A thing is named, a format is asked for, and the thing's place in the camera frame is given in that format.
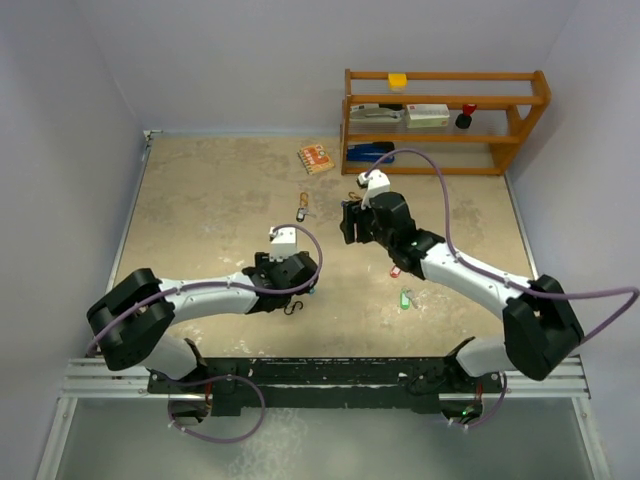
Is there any white stapler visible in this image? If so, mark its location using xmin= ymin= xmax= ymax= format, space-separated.
xmin=349 ymin=103 xmax=405 ymax=123

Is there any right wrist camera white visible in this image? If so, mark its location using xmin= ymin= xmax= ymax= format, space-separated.
xmin=356 ymin=169 xmax=390 ymax=209

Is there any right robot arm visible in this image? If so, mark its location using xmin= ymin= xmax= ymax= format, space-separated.
xmin=340 ymin=192 xmax=584 ymax=391

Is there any red black stamp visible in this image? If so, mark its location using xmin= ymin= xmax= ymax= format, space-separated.
xmin=455 ymin=104 xmax=477 ymax=130

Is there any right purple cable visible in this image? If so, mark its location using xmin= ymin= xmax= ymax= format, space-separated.
xmin=364 ymin=148 xmax=640 ymax=431

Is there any purple cable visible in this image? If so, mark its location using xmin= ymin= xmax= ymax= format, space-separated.
xmin=85 ymin=223 xmax=324 ymax=444
xmin=364 ymin=148 xmax=640 ymax=431

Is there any blue black stapler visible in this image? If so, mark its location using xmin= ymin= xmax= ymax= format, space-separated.
xmin=346 ymin=141 xmax=395 ymax=163

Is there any black base frame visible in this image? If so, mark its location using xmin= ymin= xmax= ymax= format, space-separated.
xmin=149 ymin=349 xmax=503 ymax=419

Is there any white red box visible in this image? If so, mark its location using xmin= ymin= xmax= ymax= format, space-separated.
xmin=405 ymin=104 xmax=450 ymax=128

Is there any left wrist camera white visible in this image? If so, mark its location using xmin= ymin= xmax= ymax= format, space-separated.
xmin=269 ymin=227 xmax=299 ymax=262

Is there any orange spiral notebook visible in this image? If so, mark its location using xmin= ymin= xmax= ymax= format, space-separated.
xmin=297 ymin=144 xmax=335 ymax=175

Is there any silver key with green tag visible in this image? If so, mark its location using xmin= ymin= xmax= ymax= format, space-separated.
xmin=400 ymin=288 xmax=418 ymax=310

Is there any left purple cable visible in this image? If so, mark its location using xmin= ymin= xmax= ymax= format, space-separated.
xmin=85 ymin=223 xmax=324 ymax=444

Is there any black S carabiner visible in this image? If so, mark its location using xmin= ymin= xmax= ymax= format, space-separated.
xmin=283 ymin=300 xmax=304 ymax=316

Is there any yellow box on shelf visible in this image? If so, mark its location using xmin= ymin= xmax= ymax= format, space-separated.
xmin=387 ymin=72 xmax=408 ymax=92

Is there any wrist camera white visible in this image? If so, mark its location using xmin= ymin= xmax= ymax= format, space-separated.
xmin=269 ymin=227 xmax=299 ymax=262
xmin=356 ymin=169 xmax=390 ymax=209

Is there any wooden shelf rack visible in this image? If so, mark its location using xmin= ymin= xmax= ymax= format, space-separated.
xmin=340 ymin=70 xmax=552 ymax=176

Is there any silver key with black tag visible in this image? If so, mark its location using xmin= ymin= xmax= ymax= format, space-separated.
xmin=296 ymin=207 xmax=316 ymax=223

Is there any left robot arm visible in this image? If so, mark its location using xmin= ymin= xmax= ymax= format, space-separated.
xmin=86 ymin=251 xmax=322 ymax=392

